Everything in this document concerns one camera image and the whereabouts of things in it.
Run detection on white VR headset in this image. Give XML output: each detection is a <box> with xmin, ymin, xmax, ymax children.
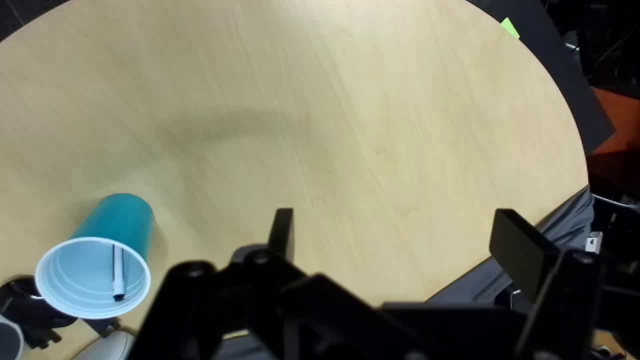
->
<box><xmin>69</xmin><ymin>328</ymin><xmax>136</xmax><ymax>360</ymax></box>

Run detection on orange floor mat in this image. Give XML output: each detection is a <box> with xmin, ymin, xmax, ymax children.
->
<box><xmin>584</xmin><ymin>85</ymin><xmax>640</xmax><ymax>196</ymax></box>

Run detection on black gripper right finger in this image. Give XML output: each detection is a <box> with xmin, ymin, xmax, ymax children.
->
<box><xmin>488</xmin><ymin>208</ymin><xmax>563</xmax><ymax>305</ymax></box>

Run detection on white marker with black cap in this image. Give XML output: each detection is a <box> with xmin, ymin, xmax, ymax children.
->
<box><xmin>110</xmin><ymin>245</ymin><xmax>127</xmax><ymax>303</ymax></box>

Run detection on small green sticky note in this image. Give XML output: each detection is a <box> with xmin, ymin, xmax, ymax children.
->
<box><xmin>497</xmin><ymin>16</ymin><xmax>521</xmax><ymax>41</ymax></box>

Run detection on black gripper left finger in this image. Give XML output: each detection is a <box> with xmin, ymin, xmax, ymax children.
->
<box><xmin>265</xmin><ymin>206</ymin><xmax>296</xmax><ymax>260</ymax></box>

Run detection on blue plastic cup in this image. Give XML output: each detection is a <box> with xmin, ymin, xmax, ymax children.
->
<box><xmin>34</xmin><ymin>192</ymin><xmax>156</xmax><ymax>323</ymax></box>

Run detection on black VR controller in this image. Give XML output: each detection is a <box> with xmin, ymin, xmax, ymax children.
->
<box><xmin>0</xmin><ymin>274</ymin><xmax>123</xmax><ymax>351</ymax></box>

